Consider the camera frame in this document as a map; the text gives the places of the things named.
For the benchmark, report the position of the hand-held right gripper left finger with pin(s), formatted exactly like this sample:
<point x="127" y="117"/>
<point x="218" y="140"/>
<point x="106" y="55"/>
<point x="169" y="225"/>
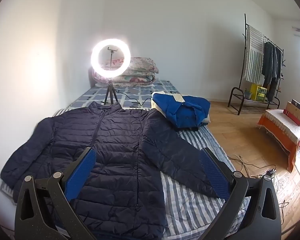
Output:
<point x="82" y="172"/>

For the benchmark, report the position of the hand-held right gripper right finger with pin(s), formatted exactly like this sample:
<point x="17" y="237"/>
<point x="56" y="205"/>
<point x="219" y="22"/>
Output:
<point x="215" y="177"/>

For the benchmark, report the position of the navy puffer jacket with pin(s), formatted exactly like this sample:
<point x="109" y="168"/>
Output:
<point x="120" y="142"/>

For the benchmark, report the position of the dark hanging clothes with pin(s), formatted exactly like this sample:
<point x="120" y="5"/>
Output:
<point x="270" y="62"/>

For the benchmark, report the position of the black clothes rack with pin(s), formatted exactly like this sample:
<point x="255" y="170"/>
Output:
<point x="245" y="30"/>

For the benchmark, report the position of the floor power strip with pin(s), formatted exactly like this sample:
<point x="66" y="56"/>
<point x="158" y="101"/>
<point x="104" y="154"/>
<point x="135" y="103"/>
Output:
<point x="270" y="173"/>

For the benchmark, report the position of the orange cloth covered table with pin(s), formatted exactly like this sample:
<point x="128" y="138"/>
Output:
<point x="275" y="135"/>

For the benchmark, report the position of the folded blue garment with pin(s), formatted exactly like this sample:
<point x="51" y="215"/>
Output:
<point x="185" y="110"/>

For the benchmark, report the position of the cream lace table cover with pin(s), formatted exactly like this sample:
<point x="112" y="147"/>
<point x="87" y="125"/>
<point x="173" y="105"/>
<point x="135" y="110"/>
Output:
<point x="285" y="125"/>

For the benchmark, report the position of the small green pot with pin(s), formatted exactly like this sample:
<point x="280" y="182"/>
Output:
<point x="248" y="94"/>

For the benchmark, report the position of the blue checked bed sheet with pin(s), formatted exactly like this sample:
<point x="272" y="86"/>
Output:
<point x="130" y="96"/>

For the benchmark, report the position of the folded cream garment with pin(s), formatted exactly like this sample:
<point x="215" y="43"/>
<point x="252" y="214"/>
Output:
<point x="157" y="105"/>

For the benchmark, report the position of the yellow crate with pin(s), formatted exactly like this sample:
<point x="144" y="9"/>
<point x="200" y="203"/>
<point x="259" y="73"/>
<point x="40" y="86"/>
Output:
<point x="258" y="92"/>

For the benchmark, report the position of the red flat box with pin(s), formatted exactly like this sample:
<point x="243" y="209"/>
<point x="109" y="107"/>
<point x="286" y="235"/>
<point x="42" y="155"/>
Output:
<point x="293" y="120"/>

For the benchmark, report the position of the folded floral quilt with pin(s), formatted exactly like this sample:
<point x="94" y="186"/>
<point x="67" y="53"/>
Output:
<point x="142" y="63"/>
<point x="140" y="80"/>

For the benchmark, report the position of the black phone holder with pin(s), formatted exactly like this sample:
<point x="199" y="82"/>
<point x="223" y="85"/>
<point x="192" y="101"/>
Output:
<point x="111" y="48"/>

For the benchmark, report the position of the striped hanging cloth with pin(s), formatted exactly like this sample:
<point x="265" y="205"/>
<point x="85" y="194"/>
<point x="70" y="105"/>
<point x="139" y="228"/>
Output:
<point x="253" y="55"/>

